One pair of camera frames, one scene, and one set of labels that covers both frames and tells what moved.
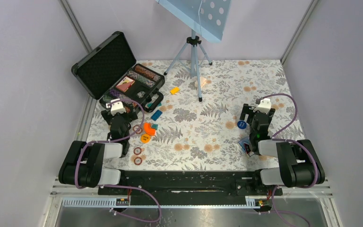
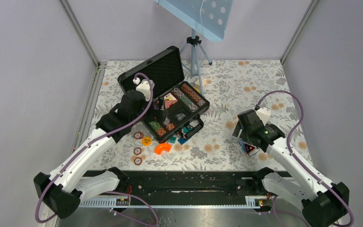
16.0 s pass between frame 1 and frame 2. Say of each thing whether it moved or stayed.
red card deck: moved
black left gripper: moved
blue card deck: stayed
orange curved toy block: moved
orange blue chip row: moved
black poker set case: moved
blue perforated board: stayed
